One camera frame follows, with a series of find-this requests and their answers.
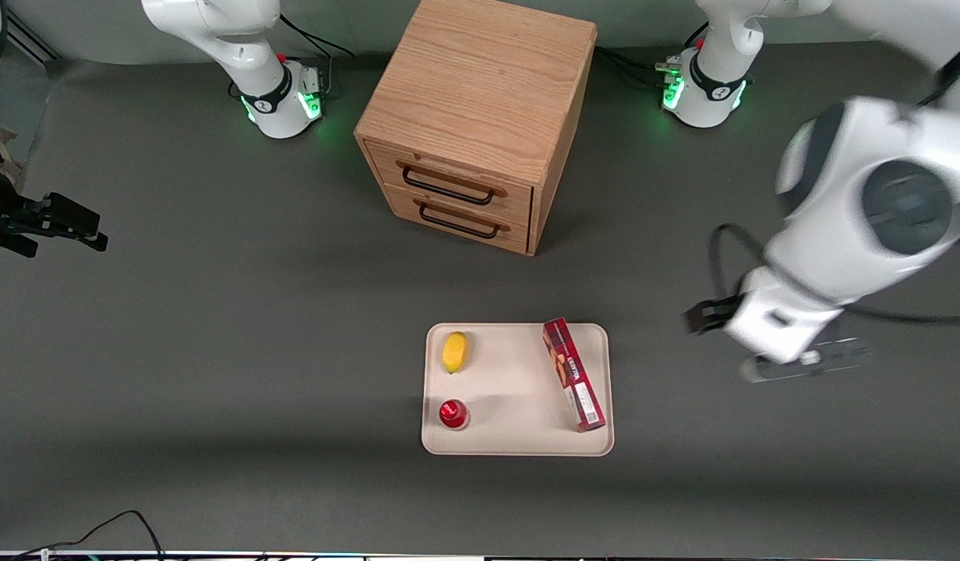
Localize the black metal drawer handle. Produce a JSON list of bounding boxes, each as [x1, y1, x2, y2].
[[402, 165, 496, 206], [418, 201, 501, 239]]

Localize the wooden drawer front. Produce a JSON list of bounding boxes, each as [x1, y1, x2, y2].
[[382, 184, 531, 255], [365, 140, 535, 225]]

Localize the wooden drawer cabinet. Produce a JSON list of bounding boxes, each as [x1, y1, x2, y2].
[[354, 0, 598, 257]]

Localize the beige plastic tray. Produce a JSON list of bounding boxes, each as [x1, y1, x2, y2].
[[422, 323, 615, 457]]

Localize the black cable on table edge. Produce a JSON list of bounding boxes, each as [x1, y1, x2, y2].
[[12, 510, 166, 561]]

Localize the red cookie box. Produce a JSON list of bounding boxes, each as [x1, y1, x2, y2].
[[542, 317, 608, 434]]

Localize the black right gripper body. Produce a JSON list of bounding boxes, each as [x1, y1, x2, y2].
[[0, 176, 30, 244]]

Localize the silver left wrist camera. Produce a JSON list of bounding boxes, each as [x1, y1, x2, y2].
[[740, 337, 872, 384]]

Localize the black left base cables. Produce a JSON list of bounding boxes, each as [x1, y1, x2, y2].
[[595, 23, 708, 91]]

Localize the black right base cable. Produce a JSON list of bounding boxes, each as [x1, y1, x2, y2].
[[280, 13, 355, 99]]

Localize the yellow lemon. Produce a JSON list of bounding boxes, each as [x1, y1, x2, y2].
[[442, 331, 469, 375]]

